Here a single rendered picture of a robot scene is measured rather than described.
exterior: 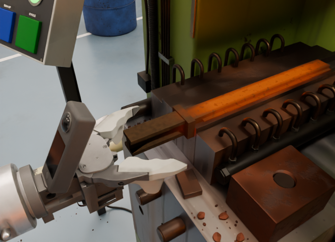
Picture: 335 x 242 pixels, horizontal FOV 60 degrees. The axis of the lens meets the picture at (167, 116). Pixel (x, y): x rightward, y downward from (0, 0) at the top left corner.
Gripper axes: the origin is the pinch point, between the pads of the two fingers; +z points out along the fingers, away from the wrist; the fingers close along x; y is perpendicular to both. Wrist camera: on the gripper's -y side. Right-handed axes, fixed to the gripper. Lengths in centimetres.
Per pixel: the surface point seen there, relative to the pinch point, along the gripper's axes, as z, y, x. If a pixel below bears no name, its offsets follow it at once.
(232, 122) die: 10.9, 0.8, 3.7
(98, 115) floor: 22, 100, -131
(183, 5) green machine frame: 18.6, -8.5, -23.3
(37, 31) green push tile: -9.4, -2.3, -41.0
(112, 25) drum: 80, 87, -244
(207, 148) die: 4.6, 1.7, 5.7
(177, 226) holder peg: -2.6, 11.8, 9.3
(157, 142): -1.4, 1.1, 1.2
